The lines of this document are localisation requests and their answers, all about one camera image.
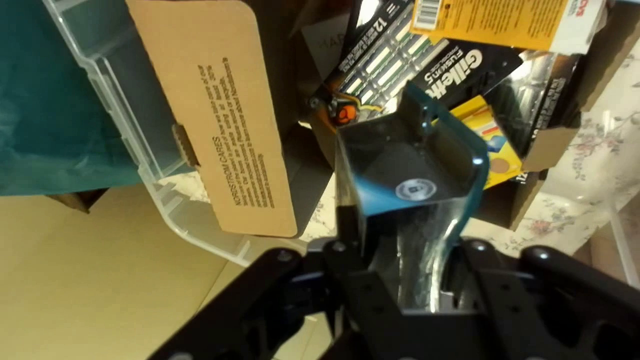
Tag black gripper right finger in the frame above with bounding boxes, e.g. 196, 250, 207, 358
435, 239, 640, 360

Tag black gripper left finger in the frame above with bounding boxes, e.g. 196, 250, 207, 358
147, 205, 399, 360

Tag black item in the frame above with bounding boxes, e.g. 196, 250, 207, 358
335, 83, 488, 313

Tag yellow product package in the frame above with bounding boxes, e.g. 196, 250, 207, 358
410, 0, 607, 53

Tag near clear plastic tote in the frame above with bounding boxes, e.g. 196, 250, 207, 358
40, 0, 640, 287

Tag floral bed cover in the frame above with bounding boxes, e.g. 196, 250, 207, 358
157, 31, 640, 281

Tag yellow crayon box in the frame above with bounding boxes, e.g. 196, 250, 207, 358
451, 95, 522, 187

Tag black Gillette razor pack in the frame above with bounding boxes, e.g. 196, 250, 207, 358
309, 0, 522, 126

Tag open low cardboard box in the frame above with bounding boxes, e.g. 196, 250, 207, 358
252, 0, 640, 232

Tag brown cardboard box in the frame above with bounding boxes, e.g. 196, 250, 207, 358
126, 0, 297, 237

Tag teal cloth bag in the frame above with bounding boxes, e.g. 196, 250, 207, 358
0, 0, 137, 196

